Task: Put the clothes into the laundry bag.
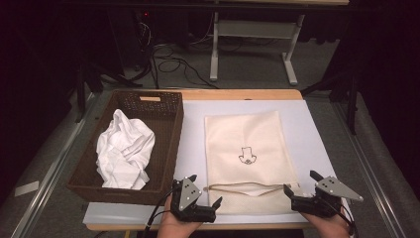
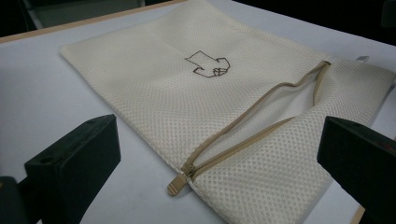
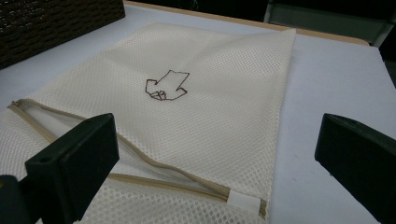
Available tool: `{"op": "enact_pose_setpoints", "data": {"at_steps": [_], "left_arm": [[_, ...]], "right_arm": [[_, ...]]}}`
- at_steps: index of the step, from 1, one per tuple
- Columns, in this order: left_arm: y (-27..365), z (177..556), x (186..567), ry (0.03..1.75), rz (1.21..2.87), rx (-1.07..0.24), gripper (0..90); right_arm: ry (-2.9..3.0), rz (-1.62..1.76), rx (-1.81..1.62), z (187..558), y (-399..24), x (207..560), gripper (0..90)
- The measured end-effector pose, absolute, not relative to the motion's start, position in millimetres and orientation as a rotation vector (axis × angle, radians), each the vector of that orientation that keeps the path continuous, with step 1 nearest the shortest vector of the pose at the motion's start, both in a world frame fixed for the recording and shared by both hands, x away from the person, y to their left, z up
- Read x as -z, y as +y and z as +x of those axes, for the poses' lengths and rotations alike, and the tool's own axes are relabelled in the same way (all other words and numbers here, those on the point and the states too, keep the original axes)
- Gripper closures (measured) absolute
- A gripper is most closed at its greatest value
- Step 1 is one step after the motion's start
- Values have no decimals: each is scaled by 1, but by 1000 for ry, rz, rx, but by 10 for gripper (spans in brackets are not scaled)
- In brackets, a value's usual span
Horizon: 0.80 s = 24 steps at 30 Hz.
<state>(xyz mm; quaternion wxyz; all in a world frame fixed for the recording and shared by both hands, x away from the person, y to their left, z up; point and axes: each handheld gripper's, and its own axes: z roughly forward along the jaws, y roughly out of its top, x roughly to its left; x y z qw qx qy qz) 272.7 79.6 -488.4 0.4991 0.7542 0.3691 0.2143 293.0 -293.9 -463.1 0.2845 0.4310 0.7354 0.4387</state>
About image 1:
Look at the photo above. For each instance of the metal floor rail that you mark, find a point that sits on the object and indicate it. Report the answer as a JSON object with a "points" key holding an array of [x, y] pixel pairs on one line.
{"points": [[366, 158], [56, 165]]}

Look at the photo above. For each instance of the white desk frame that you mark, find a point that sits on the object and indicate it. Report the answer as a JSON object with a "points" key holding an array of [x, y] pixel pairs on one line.
{"points": [[214, 49]]}

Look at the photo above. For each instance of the white table mat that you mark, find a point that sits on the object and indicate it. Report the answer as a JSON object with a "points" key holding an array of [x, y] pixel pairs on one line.
{"points": [[194, 132]]}

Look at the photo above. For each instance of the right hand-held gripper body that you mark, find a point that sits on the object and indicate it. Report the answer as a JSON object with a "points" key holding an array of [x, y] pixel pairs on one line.
{"points": [[330, 193]]}

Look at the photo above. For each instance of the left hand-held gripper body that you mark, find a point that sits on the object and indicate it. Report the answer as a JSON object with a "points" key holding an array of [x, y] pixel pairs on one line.
{"points": [[194, 211]]}

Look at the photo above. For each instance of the person's left hand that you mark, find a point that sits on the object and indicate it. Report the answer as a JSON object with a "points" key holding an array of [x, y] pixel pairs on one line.
{"points": [[175, 226]]}

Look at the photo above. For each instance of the white tape strip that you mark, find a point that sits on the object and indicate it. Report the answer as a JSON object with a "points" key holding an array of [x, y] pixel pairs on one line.
{"points": [[26, 188]]}

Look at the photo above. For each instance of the white shirt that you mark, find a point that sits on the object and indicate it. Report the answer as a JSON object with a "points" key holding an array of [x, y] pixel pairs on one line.
{"points": [[125, 148]]}

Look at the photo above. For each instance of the person's right hand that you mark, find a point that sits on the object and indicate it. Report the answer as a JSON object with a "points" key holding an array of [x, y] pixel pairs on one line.
{"points": [[330, 226]]}

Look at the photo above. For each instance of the black stand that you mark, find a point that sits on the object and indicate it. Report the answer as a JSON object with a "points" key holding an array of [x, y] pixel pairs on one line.
{"points": [[82, 89], [352, 99]]}

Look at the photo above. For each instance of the black equipment with red light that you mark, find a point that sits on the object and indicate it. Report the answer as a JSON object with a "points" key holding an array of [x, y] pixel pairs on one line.
{"points": [[145, 29]]}

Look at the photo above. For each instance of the brown wicker basket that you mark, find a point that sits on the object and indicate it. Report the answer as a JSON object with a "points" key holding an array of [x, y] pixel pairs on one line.
{"points": [[161, 132]]}

